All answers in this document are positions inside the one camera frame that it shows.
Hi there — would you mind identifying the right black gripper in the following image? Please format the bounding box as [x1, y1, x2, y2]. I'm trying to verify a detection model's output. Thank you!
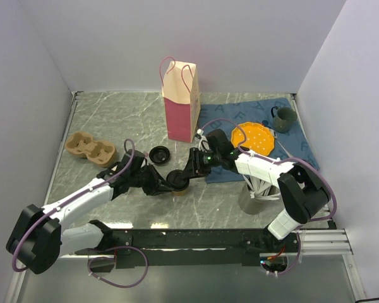
[181, 148, 221, 181]

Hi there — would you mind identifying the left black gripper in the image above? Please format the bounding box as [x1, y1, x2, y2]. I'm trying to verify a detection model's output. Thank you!
[130, 164, 173, 196]

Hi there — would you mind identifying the black plastic cup lid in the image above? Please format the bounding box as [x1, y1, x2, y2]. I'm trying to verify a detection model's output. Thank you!
[149, 146, 171, 165]
[166, 169, 190, 191]

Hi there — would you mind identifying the pink cream paper gift bag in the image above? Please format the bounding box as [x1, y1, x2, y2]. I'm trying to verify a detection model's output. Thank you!
[159, 56, 200, 143]

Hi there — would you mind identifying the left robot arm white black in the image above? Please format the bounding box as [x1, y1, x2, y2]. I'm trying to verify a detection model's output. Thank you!
[6, 150, 172, 274]

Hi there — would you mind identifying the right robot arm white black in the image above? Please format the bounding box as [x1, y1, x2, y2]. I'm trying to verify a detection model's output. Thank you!
[179, 129, 331, 252]

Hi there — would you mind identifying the grey cylindrical straw holder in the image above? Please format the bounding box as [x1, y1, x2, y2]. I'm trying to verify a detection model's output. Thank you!
[238, 184, 279, 215]

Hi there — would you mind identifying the orange dotted plate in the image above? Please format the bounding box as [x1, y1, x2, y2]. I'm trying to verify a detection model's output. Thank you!
[231, 122, 275, 156]

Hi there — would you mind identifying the brown pulp cup carrier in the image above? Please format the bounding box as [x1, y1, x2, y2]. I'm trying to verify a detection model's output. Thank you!
[64, 131, 117, 167]

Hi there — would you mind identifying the silver spoon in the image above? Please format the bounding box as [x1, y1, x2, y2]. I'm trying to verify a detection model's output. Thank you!
[262, 120, 292, 158]

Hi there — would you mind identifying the blue lettered cloth placemat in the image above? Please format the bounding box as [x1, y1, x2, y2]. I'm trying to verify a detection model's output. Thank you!
[198, 97, 319, 169]

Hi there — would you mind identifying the dark green mug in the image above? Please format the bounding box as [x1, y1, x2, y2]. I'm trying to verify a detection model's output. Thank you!
[270, 106, 298, 133]

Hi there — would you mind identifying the black mounting base rail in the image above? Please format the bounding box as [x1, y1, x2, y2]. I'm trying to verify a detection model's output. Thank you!
[76, 220, 299, 269]

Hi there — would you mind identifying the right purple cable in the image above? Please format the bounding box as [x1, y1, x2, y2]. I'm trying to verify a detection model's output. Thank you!
[198, 118, 338, 223]

